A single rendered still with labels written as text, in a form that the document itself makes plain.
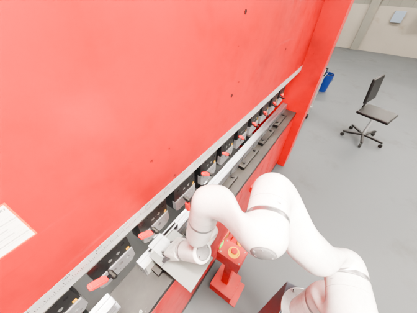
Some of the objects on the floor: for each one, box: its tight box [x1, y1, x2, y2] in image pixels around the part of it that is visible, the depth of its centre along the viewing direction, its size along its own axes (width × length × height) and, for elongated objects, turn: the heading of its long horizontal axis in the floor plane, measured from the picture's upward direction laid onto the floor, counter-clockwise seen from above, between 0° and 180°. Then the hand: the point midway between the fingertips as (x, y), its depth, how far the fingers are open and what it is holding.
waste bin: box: [318, 71, 335, 92], centre depth 511 cm, size 39×36×46 cm
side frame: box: [238, 0, 354, 166], centre depth 245 cm, size 25×85×230 cm, turn 53°
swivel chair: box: [340, 74, 398, 148], centre depth 326 cm, size 66×66×104 cm
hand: (169, 248), depth 98 cm, fingers open, 5 cm apart
